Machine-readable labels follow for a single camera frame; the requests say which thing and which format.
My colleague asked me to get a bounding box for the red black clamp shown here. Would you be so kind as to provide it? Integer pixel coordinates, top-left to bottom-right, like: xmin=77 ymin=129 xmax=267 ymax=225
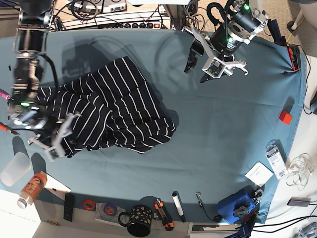
xmin=287 ymin=44 xmax=301 ymax=72

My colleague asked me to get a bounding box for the orange label bottle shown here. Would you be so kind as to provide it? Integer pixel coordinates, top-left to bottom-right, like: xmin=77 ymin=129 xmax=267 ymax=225
xmin=17 ymin=172 xmax=47 ymax=209

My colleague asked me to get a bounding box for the orange screwdriver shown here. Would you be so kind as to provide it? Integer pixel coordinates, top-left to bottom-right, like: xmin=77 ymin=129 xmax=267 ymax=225
xmin=0 ymin=122 xmax=20 ymax=136

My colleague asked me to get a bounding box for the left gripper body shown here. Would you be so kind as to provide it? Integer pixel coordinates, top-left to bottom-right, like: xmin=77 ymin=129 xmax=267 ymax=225
xmin=182 ymin=26 xmax=248 ymax=76

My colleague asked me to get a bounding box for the navy white striped t-shirt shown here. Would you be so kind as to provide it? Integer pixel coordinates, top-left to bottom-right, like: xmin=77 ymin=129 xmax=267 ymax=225
xmin=38 ymin=57 xmax=176 ymax=158

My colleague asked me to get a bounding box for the black mug yellow pattern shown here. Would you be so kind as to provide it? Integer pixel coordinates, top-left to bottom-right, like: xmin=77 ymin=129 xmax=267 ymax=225
xmin=118 ymin=204 xmax=153 ymax=238

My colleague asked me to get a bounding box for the red cube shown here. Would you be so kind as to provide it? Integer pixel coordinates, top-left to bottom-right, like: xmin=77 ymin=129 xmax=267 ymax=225
xmin=279 ymin=111 xmax=293 ymax=124

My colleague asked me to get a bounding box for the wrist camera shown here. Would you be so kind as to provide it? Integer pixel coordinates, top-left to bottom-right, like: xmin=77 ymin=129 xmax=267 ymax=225
xmin=45 ymin=146 xmax=64 ymax=162
xmin=202 ymin=57 xmax=226 ymax=79

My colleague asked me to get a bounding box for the black power strip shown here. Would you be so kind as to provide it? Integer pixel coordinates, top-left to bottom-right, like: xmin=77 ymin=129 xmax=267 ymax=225
xmin=108 ymin=21 xmax=162 ymax=29

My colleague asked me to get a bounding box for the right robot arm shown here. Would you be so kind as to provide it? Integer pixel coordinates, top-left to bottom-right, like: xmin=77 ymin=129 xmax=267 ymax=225
xmin=8 ymin=0 xmax=79 ymax=157

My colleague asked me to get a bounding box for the orange black utility knife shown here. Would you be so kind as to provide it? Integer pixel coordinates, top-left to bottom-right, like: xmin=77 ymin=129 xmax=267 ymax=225
xmin=155 ymin=198 xmax=174 ymax=231

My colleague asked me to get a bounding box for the black remote control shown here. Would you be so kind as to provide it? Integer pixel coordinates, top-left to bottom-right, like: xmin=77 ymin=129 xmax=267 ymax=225
xmin=63 ymin=193 xmax=75 ymax=222

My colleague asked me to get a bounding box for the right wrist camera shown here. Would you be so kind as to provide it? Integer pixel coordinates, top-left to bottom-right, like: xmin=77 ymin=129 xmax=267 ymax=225
xmin=45 ymin=146 xmax=64 ymax=162

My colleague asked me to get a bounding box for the orange tape roll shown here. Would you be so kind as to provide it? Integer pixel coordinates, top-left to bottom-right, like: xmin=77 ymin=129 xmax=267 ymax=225
xmin=83 ymin=199 xmax=96 ymax=211

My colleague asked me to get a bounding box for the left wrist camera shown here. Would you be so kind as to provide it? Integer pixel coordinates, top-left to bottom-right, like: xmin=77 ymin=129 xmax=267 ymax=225
xmin=202 ymin=57 xmax=226 ymax=79

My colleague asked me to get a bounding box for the white paper sheet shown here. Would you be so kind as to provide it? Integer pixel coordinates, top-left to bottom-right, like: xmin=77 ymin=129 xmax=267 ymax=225
xmin=40 ymin=171 xmax=71 ymax=192

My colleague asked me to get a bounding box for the pink pen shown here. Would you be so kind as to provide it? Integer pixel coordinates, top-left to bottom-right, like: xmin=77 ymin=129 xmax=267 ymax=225
xmin=0 ymin=89 xmax=10 ymax=100

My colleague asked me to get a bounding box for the white black marker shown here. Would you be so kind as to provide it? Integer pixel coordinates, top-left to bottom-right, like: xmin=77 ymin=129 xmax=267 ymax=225
xmin=172 ymin=191 xmax=186 ymax=223

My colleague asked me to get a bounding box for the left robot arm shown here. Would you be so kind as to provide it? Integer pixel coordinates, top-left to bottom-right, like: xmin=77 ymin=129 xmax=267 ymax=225
xmin=182 ymin=0 xmax=268 ymax=83

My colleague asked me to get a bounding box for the white paper card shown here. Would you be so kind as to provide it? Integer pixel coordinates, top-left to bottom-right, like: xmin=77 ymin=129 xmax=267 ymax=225
xmin=245 ymin=161 xmax=273 ymax=187

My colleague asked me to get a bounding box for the teal table cloth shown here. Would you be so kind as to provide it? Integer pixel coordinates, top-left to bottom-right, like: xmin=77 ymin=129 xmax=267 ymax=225
xmin=0 ymin=29 xmax=306 ymax=222

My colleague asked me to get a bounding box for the grey adapter box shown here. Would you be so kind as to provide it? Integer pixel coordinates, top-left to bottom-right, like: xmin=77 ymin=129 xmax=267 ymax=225
xmin=287 ymin=197 xmax=311 ymax=207

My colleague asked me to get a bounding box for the purple tape roll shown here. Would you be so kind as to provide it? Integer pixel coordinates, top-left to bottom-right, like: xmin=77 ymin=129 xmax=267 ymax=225
xmin=103 ymin=203 xmax=117 ymax=216

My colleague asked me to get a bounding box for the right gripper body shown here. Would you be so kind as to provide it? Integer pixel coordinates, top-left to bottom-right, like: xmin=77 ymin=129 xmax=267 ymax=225
xmin=8 ymin=109 xmax=81 ymax=151

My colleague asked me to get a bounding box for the white packaged item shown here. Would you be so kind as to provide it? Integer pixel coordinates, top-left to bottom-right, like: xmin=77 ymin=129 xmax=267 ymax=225
xmin=265 ymin=144 xmax=288 ymax=180

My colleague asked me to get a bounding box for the carabiner with black cord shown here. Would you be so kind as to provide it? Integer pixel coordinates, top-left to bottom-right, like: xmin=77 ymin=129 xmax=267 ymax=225
xmin=196 ymin=191 xmax=222 ymax=223

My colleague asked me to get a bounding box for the translucent plastic cup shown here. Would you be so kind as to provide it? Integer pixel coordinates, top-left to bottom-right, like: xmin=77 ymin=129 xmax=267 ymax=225
xmin=0 ymin=152 xmax=31 ymax=186

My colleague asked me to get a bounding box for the blue clamp device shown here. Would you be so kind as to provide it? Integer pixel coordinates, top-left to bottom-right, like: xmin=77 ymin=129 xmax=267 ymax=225
xmin=216 ymin=189 xmax=263 ymax=224

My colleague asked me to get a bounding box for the white cable bundle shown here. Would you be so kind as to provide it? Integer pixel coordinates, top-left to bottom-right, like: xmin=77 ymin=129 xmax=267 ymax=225
xmin=286 ymin=153 xmax=316 ymax=191

